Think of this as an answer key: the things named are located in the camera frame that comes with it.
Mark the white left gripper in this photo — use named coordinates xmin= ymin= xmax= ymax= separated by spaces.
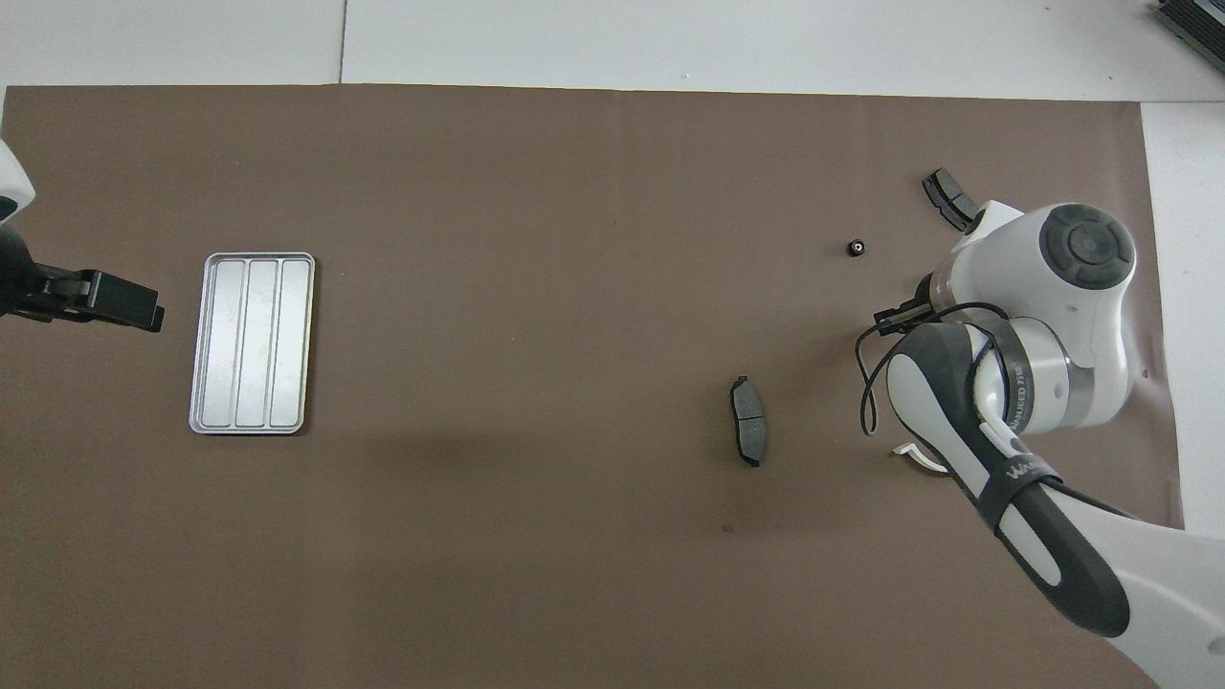
xmin=0 ymin=141 xmax=166 ymax=333

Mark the silver metal tray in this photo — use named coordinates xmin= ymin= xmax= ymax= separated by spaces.
xmin=189 ymin=252 xmax=317 ymax=436

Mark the grey brake pad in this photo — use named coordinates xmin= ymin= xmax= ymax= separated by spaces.
xmin=922 ymin=167 xmax=981 ymax=233
xmin=729 ymin=375 xmax=767 ymax=469

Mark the brown paper table mat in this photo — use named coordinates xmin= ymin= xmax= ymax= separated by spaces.
xmin=0 ymin=84 xmax=1205 ymax=689

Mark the grey ribbed device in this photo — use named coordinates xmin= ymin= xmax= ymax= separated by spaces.
xmin=1153 ymin=0 xmax=1225 ymax=51

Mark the white half ring clamp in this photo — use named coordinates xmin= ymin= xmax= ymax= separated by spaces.
xmin=892 ymin=442 xmax=948 ymax=475

